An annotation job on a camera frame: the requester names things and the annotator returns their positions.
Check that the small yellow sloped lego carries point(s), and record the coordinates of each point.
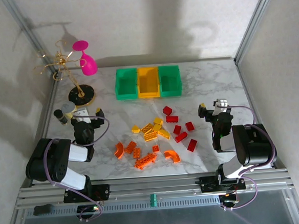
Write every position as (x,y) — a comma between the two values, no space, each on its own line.
(135,129)

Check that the orange curved lego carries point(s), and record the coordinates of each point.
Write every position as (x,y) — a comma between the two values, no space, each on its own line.
(173,157)
(119,150)

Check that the small orange lego brick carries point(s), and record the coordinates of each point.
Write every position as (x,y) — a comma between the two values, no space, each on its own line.
(155,148)

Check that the long orange lego plate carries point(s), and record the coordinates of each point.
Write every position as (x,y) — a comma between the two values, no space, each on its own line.
(145,160)

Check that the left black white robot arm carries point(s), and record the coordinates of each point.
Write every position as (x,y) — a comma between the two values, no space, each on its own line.
(53,165)

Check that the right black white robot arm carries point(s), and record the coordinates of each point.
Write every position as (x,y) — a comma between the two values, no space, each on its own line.
(254,145)

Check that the red lego brick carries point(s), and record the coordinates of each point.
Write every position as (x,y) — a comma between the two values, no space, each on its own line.
(181,137)
(167,110)
(177,129)
(189,126)
(172,118)
(192,145)

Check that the gold glass rack stand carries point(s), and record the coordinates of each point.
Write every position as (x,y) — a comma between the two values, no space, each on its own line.
(86,92)

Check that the small black bottle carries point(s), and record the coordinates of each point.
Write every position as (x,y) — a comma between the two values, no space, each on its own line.
(60,117)

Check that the green plastic bin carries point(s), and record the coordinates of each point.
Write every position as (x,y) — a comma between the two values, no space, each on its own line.
(127,95)
(170,92)

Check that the pink plastic wine glass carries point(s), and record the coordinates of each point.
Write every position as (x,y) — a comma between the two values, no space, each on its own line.
(88,65)

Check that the yellow plastic bin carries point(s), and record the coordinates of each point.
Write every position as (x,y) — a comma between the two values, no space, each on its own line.
(149,94)

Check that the small circuit board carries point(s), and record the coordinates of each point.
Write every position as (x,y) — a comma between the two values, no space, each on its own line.
(230,201)
(90,208)

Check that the green clamp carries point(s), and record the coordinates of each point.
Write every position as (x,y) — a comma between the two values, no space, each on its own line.
(153,200)

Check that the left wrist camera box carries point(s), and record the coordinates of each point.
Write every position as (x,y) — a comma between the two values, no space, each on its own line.
(83,115)

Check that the aluminium side rail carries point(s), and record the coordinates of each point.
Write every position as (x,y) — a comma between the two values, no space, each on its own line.
(47,106)
(247,89)

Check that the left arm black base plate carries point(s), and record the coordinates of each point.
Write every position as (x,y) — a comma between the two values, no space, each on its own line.
(101,192)

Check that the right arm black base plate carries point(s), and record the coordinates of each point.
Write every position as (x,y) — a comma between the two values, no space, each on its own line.
(208,184)

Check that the aluminium mounting rail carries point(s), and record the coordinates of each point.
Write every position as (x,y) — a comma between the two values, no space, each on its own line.
(154,187)

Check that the aluminium frame post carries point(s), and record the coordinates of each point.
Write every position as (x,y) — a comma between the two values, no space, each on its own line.
(254,20)
(26,28)

